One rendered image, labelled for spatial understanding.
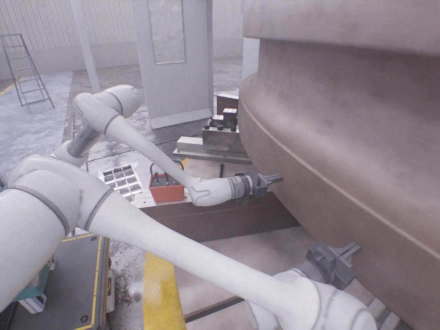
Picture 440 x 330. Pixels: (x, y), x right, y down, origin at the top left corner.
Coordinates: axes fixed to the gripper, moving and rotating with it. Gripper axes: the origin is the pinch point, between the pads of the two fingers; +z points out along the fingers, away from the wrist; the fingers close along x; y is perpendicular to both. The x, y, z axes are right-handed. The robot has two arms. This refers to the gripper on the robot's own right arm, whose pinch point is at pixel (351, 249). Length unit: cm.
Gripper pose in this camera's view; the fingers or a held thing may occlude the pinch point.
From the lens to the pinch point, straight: 79.7
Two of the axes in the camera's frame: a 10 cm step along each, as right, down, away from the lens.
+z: 8.8, -2.5, 4.0
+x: 4.7, 4.7, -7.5
